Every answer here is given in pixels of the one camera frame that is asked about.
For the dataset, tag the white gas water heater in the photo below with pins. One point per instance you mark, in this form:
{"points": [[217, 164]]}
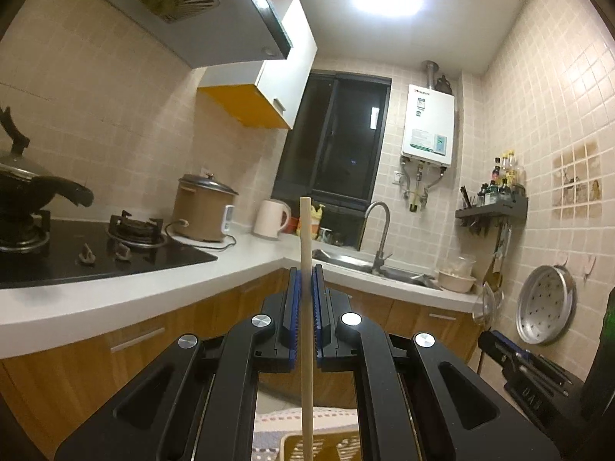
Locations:
{"points": [[429, 126]]}

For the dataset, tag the hanging ladle utensils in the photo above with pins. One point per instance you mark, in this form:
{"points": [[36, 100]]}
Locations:
{"points": [[491, 293]]}

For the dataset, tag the striped woven table mat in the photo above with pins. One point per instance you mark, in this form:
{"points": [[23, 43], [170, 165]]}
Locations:
{"points": [[270, 428]]}

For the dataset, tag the beige plastic utensil basket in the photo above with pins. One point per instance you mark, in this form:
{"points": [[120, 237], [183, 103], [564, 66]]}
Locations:
{"points": [[334, 446]]}

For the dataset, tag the grey range hood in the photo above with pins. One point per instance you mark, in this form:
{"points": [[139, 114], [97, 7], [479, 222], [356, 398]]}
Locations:
{"points": [[207, 33]]}

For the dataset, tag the black gas stove top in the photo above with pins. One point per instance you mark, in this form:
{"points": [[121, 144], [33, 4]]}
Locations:
{"points": [[40, 251]]}

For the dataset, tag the wooden chopstick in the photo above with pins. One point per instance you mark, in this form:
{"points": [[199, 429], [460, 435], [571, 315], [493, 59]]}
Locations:
{"points": [[306, 329]]}

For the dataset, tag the beige bowl on counter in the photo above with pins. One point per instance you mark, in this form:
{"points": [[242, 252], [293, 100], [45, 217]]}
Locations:
{"points": [[455, 283]]}

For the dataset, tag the black wok with lid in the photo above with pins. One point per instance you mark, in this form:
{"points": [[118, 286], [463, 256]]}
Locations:
{"points": [[26, 186]]}

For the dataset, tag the brown rice cooker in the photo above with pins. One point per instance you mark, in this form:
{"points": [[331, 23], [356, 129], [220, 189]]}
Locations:
{"points": [[203, 208]]}

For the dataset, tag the white electric kettle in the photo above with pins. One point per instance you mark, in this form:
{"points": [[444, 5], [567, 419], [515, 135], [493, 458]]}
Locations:
{"points": [[272, 217]]}

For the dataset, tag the dark window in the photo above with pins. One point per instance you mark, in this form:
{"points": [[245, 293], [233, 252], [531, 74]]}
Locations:
{"points": [[332, 153]]}

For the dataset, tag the white countertop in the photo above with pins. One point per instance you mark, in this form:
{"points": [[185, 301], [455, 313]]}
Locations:
{"points": [[34, 319]]}

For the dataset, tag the yellow detergent bottle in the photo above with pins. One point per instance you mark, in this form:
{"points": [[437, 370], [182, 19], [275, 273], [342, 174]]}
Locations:
{"points": [[317, 211]]}

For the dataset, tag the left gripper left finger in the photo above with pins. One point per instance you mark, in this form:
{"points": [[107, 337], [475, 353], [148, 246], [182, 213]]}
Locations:
{"points": [[196, 400]]}

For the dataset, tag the wooden base cabinets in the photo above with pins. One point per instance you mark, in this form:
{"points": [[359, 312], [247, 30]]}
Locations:
{"points": [[46, 395]]}

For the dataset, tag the round metal steamer tray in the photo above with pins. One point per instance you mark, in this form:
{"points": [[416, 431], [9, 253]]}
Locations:
{"points": [[546, 305]]}

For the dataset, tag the black wall spice shelf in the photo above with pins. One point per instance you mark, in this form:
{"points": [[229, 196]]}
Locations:
{"points": [[479, 218]]}

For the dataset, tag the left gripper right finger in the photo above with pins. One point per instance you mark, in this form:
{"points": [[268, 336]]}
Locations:
{"points": [[415, 399]]}

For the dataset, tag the white orange wall cabinet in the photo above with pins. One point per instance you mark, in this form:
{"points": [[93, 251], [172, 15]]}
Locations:
{"points": [[267, 93]]}

